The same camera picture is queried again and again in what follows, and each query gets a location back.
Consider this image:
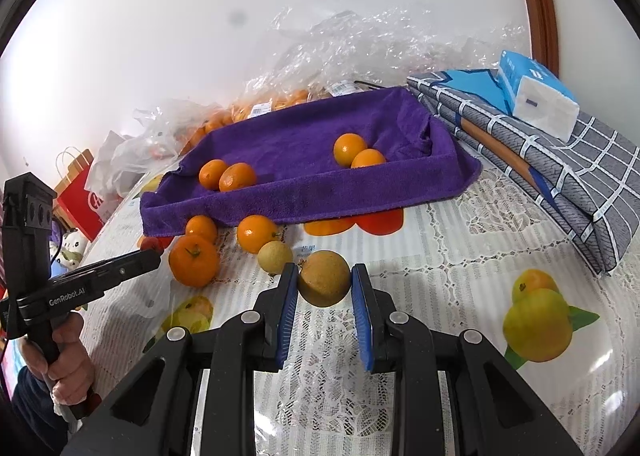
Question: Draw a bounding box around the brown longan fruit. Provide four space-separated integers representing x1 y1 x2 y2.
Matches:
257 240 293 275
298 250 350 307

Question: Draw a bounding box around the brown wooden door frame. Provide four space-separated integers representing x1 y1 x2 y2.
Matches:
526 0 560 75

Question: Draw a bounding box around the grey checked folded cloth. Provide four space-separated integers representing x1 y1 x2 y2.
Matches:
407 69 639 273

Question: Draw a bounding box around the large dimpled orange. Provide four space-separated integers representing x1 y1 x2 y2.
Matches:
218 162 257 193

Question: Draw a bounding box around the purple towel-lined tray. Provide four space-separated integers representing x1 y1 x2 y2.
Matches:
140 87 482 237

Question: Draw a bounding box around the white plush toy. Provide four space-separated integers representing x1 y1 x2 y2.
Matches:
49 229 89 274

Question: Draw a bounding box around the person's left hand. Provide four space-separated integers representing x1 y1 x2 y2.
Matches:
18 312 96 406

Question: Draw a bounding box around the red paper shopping bag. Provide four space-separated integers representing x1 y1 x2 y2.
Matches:
55 168 111 241

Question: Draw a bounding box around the clear plastic bag pile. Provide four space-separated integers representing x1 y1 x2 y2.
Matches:
240 5 529 107

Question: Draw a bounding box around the fruit print tablecloth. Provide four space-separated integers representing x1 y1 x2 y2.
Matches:
82 165 639 455

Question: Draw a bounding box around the red strawberry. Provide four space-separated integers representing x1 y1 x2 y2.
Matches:
138 236 165 255

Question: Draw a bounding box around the white plastic bag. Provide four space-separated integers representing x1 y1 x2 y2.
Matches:
85 131 146 202

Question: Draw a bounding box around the blue tissue pack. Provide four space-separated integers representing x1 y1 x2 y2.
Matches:
497 49 579 143

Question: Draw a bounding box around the small orange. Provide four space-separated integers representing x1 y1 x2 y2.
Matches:
198 159 229 191
184 215 218 243
350 148 386 169
333 133 368 168
168 235 220 288
236 214 279 254

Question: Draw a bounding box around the brown paper shopping bag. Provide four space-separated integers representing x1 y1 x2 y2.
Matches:
54 147 93 195

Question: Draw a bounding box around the bag of small oranges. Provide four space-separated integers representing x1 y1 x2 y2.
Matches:
136 88 312 159

